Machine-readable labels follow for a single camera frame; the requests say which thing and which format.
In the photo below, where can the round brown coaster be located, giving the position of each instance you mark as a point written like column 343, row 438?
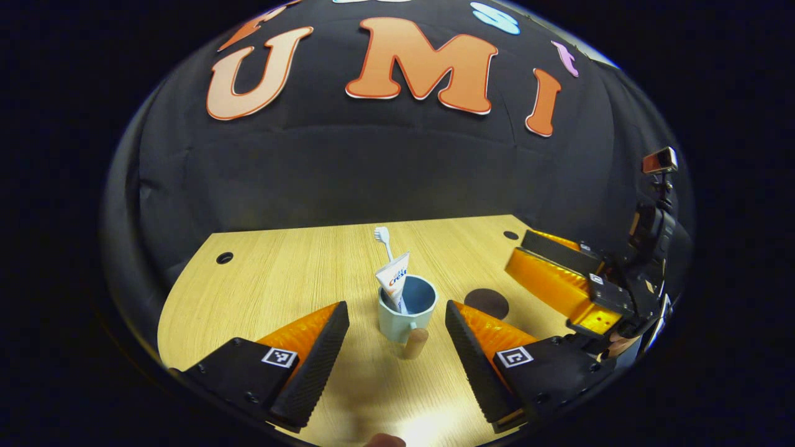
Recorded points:
column 490, row 303

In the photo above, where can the white toothbrush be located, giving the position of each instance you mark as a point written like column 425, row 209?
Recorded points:
column 384, row 239

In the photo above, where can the wooden desktop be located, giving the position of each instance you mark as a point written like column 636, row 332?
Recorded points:
column 267, row 279

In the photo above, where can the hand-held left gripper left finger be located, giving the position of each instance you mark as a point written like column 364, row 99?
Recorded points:
column 317, row 366

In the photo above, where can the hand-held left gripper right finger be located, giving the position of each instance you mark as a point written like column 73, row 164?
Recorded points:
column 475, row 366

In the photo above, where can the white toothpaste tube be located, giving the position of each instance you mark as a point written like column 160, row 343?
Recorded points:
column 394, row 279

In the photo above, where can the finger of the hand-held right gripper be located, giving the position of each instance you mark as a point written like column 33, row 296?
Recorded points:
column 559, row 245
column 546, row 279

